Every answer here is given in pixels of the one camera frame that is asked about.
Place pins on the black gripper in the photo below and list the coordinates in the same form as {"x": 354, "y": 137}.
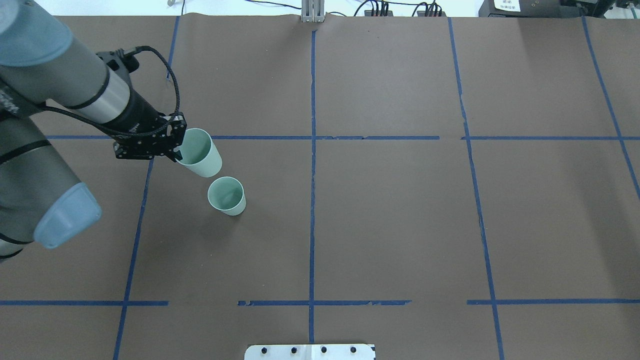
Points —
{"x": 138, "y": 116}

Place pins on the mint green cup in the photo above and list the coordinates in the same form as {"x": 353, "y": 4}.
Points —
{"x": 227, "y": 195}
{"x": 200, "y": 155}

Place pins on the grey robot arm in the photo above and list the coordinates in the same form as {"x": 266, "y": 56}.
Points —
{"x": 46, "y": 69}

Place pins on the black power strip left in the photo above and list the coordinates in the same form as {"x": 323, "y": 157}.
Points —
{"x": 379, "y": 9}

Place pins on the black power strip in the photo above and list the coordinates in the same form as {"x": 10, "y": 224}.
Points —
{"x": 379, "y": 9}
{"x": 430, "y": 9}

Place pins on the black power strip right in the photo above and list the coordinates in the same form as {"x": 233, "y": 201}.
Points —
{"x": 430, "y": 9}

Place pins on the black equipment box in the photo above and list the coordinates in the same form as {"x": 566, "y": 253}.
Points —
{"x": 558, "y": 9}

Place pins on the aluminium camera post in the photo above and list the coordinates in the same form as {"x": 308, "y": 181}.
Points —
{"x": 313, "y": 11}

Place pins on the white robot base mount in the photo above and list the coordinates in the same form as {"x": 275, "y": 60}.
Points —
{"x": 356, "y": 351}

